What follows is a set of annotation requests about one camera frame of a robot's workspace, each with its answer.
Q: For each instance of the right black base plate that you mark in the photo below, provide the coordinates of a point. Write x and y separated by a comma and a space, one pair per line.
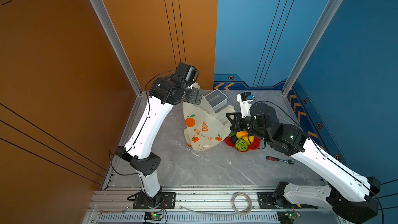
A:
266, 200

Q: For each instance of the red black ratchet wrench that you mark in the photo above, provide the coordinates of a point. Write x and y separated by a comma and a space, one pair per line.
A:
291, 162

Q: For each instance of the yellow bell pepper fruit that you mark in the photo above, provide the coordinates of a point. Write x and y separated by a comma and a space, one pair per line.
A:
249, 139

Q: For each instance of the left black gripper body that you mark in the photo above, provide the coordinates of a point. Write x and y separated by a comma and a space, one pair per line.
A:
190, 95

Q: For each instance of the cream plastic bag orange prints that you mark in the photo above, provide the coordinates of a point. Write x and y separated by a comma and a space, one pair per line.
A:
205, 128

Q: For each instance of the red yellow long mango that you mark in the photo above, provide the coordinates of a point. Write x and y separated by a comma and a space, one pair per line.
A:
241, 134

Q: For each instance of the silver wrench on rail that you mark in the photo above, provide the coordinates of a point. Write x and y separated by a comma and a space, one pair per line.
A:
112, 212

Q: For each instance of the red flower-shaped plate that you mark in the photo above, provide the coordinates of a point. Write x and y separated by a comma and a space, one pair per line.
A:
255, 146

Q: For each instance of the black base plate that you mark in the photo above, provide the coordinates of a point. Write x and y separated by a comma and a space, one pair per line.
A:
168, 199
266, 200

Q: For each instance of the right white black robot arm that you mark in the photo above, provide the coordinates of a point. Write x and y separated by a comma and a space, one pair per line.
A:
348, 194

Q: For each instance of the aluminium rail frame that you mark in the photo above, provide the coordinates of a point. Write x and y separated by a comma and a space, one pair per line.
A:
198, 205

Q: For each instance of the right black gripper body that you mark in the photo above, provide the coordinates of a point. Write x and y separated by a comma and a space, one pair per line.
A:
247, 124

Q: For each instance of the right green circuit board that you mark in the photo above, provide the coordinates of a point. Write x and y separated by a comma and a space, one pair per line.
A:
288, 217

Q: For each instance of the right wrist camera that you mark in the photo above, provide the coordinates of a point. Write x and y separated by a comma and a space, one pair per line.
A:
245, 101

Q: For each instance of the white grey tissue box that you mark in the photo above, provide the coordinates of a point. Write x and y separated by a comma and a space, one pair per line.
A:
217, 100

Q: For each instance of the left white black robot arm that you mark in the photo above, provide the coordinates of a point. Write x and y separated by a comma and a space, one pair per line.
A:
165, 92

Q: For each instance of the coiled clear tube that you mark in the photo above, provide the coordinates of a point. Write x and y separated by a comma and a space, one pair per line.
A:
242, 204

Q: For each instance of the left green circuit board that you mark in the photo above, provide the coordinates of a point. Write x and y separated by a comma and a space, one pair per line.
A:
153, 218

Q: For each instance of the green circuit board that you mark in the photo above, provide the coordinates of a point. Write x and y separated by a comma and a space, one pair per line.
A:
288, 217
153, 218

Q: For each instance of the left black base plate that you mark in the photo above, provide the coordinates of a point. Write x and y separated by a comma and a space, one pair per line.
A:
168, 199

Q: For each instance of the black avocado fruit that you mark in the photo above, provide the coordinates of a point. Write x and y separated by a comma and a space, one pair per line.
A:
234, 139

